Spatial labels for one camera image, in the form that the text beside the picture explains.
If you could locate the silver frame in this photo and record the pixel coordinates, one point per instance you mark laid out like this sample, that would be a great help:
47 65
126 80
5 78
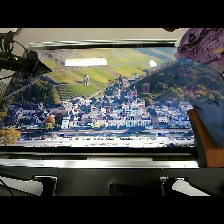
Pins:
100 163

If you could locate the purple patterned garment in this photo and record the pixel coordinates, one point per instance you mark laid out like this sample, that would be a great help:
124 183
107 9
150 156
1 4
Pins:
203 45

